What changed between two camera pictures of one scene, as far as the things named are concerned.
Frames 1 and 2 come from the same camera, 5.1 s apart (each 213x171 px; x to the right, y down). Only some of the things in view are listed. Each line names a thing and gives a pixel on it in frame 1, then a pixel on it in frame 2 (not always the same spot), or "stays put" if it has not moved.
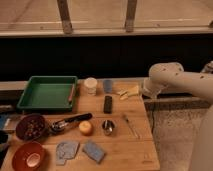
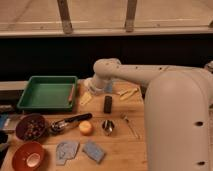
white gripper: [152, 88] → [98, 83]
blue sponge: [92, 151] stays put
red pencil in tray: [71, 93] stays put
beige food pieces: [125, 93] → [86, 97]
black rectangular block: [108, 102] stays put
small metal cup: [107, 126] stays put
